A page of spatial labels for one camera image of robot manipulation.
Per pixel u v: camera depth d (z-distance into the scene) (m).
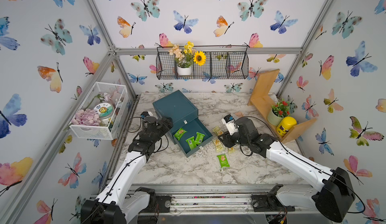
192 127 0.93
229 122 0.70
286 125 0.83
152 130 0.60
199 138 0.87
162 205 0.73
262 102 1.05
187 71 0.91
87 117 0.60
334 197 0.38
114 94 0.79
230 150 0.91
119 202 0.40
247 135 0.60
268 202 0.71
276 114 0.88
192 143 0.86
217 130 0.99
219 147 0.91
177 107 0.84
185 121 0.83
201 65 0.82
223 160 0.87
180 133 0.89
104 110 0.66
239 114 1.08
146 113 0.72
